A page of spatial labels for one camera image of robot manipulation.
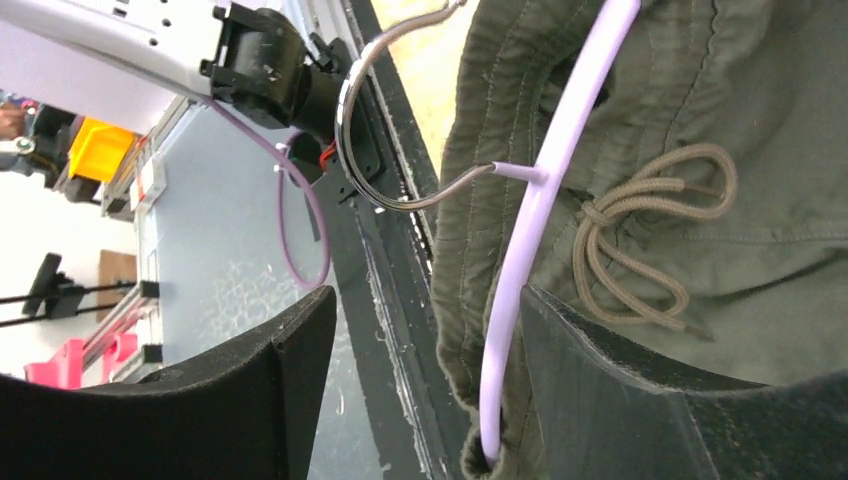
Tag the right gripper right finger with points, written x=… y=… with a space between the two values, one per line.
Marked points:
x=611 y=409

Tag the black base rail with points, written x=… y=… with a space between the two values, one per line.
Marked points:
x=388 y=411

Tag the yellow bin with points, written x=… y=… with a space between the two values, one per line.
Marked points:
x=98 y=150

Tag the pink background object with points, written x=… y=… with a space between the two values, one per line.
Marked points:
x=65 y=369

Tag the olive green shorts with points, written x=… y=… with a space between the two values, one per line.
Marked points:
x=704 y=211

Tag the lavender wavy hanger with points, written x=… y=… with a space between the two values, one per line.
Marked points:
x=544 y=178

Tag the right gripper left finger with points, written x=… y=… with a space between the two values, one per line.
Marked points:
x=245 y=409

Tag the black background stand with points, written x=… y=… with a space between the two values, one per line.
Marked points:
x=54 y=296

